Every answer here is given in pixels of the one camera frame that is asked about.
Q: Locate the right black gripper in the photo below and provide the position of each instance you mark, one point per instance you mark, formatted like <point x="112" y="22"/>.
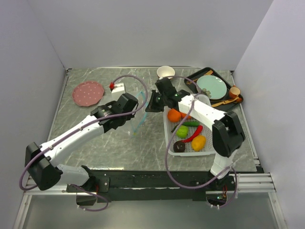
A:
<point x="152" y="107"/>

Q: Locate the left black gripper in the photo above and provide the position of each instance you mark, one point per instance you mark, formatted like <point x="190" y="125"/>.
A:
<point x="128" y="117"/>

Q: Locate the clear zip top bag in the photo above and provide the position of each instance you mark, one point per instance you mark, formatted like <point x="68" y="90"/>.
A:
<point x="137" y="122"/>

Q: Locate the orange tangerine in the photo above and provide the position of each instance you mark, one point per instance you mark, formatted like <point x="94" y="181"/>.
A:
<point x="183" y="115"/>
<point x="173" y="115"/>

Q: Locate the green wrinkled fruit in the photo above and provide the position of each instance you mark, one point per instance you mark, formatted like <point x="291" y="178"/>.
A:
<point x="182" y="131"/>

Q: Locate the yellow orange mango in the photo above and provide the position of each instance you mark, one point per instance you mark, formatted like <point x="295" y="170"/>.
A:
<point x="198" y="143"/>

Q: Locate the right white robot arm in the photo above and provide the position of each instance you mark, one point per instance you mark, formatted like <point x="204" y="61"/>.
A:
<point x="227" y="132"/>

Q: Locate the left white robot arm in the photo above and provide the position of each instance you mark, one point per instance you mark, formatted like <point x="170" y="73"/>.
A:
<point x="47" y="169"/>

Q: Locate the white ceramic bowl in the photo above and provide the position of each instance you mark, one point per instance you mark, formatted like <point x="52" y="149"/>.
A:
<point x="165" y="71"/>

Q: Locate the wooden chopsticks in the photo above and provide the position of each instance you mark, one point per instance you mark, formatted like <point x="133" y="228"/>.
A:
<point x="194" y="77"/>

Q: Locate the green chili pepper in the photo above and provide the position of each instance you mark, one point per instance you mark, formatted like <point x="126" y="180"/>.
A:
<point x="188" y="124"/>

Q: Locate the pink dotted plate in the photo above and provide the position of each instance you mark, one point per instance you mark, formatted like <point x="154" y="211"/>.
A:
<point x="88" y="93"/>

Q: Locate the white plastic basket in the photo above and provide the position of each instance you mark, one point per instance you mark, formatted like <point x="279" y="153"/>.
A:
<point x="168" y="126"/>

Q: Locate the red chili pepper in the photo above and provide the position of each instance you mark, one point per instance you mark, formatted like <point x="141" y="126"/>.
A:
<point x="195" y="134"/>

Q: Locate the light green plate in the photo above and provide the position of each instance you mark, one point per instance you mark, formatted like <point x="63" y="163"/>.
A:
<point x="214" y="85"/>

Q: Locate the dark purple mangosteen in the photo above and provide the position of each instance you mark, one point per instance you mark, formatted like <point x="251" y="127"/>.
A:
<point x="179" y="147"/>

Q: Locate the black tray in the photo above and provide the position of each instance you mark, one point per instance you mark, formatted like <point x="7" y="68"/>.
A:
<point x="226" y="76"/>

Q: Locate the small brown cup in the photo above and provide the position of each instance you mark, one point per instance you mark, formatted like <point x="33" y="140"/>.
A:
<point x="234" y="92"/>

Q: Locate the wooden spoon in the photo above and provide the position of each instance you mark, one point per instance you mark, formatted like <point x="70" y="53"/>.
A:
<point x="225" y="102"/>

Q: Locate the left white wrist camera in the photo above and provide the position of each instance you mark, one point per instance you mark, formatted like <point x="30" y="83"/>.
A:
<point x="117" y="89"/>

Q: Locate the black base frame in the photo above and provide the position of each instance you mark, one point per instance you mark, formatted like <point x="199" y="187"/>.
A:
<point x="143" y="185"/>

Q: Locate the aluminium rail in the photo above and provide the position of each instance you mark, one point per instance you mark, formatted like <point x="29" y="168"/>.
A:
<point x="247" y="183"/>

